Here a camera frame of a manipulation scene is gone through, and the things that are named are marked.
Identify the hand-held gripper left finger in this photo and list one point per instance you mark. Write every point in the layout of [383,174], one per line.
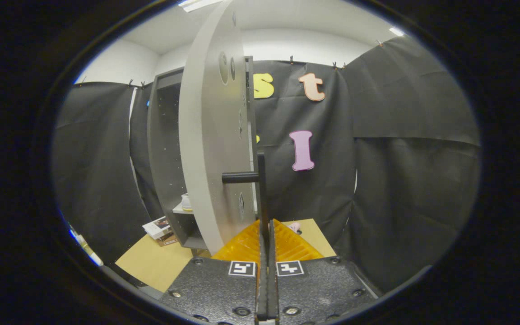
[215,289]

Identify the grey shoe cabinet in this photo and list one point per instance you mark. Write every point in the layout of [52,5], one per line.
[165,135]

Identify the grey shoe cabinet door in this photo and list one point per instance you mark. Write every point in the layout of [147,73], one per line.
[206,135]

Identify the pink and green plush toy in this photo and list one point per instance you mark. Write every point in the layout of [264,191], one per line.
[294,226]

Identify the long ceiling light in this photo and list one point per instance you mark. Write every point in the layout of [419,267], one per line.
[197,3]

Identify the black backdrop cloth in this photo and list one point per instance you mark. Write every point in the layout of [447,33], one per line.
[400,113]

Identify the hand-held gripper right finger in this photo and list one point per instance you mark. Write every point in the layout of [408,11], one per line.
[318,289]

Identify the small ceiling light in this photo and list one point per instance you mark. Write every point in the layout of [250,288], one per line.
[396,31]

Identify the brown printed booklet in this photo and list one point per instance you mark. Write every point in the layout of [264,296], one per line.
[167,240]

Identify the white cabinet shelf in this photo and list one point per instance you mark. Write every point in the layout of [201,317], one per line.
[178,210]

